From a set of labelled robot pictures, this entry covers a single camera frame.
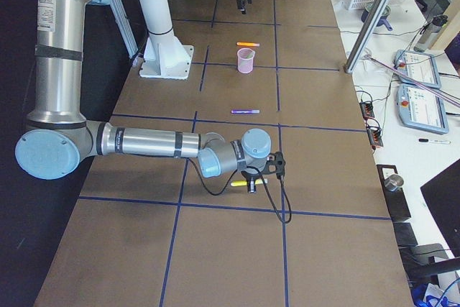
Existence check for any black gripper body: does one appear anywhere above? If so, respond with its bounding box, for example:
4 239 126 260
242 168 265 182

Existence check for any yellow highlighter pen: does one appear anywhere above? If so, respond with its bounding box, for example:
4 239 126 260
230 178 268 187

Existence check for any orange highlighter pen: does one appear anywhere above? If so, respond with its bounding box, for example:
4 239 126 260
236 42 260 47

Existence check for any pink mesh pen holder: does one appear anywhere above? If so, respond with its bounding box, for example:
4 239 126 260
237 47 255 74

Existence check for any purple highlighter pen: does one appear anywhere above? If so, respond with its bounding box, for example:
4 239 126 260
231 109 260 114

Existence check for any black marker pen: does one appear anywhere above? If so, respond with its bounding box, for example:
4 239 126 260
418 138 451 145

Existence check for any lower orange connector board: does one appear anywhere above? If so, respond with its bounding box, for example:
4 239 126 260
366 126 383 150

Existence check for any orange connector board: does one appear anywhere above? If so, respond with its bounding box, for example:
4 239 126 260
366 126 383 150
359 101 374 119

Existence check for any upper orange connector board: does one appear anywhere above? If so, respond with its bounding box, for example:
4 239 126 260
359 101 374 119

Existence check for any small steel cup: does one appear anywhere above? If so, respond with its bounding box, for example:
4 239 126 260
383 174 404 192

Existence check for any black box on desk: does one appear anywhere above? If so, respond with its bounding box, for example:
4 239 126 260
377 164 411 222

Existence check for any lower teach pendant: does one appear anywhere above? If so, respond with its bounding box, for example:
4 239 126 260
397 83 449 134

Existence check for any teach pendant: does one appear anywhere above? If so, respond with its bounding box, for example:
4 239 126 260
394 50 441 89
397 83 449 134

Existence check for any upper teach pendant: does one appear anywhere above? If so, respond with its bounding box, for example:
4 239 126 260
394 50 441 89

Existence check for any black monitor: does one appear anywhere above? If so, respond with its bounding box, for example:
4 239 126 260
421 163 459 257

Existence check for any grey water bottle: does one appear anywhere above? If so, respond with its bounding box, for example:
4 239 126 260
413 14 449 52

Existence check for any blue plastic bag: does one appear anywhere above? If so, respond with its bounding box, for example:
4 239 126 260
411 278 459 307

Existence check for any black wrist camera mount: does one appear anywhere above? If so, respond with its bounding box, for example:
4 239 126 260
262 152 286 181

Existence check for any right black braided cable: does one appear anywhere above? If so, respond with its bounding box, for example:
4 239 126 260
187 157 293 224

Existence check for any white camera pole stand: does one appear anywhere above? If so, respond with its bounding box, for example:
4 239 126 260
139 0 194 80

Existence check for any blue bowl with handle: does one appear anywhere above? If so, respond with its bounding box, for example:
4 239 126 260
360 1 393 32

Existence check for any aluminium profile post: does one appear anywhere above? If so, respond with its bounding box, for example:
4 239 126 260
344 0 389 74

